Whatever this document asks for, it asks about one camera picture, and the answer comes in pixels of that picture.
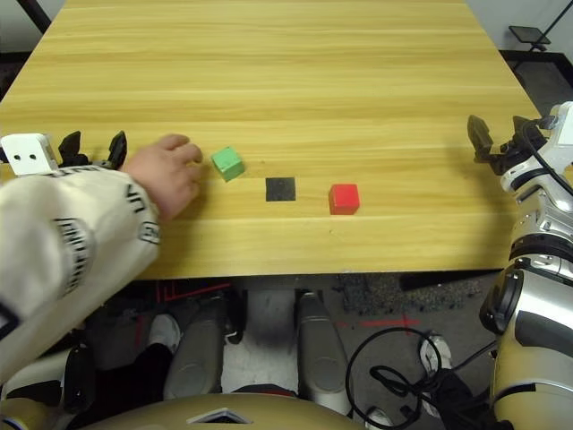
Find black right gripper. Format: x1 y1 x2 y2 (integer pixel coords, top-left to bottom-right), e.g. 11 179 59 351
467 114 545 176

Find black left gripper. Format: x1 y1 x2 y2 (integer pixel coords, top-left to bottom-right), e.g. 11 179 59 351
56 130 129 174

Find green wooden block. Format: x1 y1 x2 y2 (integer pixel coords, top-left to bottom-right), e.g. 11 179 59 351
210 146 246 183

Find red wooden block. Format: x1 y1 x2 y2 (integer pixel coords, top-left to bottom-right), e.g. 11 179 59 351
328 183 361 216

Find forearm in cream printed sleeve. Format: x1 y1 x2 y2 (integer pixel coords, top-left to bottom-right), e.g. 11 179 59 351
0 166 162 386

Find bystander bare hand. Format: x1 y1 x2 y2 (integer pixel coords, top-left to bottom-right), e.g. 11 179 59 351
121 133 203 223

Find black square tape marker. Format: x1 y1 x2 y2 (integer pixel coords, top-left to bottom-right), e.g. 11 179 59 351
264 176 297 203

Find black speckled floor mat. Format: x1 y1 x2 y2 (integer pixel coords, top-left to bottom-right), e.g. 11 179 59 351
338 271 493 311

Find white sneaker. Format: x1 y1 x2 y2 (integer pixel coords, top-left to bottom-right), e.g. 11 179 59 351
364 406 396 430
418 333 453 371
149 314 182 355

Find black trouser leg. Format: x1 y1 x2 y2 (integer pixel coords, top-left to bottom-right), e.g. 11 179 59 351
129 342 174 404
429 369 493 430

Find cream robot torso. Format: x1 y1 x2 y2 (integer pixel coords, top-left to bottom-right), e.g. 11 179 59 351
73 393 359 430

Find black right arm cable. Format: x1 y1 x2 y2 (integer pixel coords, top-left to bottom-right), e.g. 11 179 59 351
518 118 573 198

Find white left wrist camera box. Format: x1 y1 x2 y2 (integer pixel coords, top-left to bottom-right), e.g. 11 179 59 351
0 133 60 176

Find black metal frame bar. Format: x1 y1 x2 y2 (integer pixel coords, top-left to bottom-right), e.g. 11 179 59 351
0 0 53 35

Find black floor cable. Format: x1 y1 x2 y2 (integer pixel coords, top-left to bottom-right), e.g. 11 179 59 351
346 325 498 430

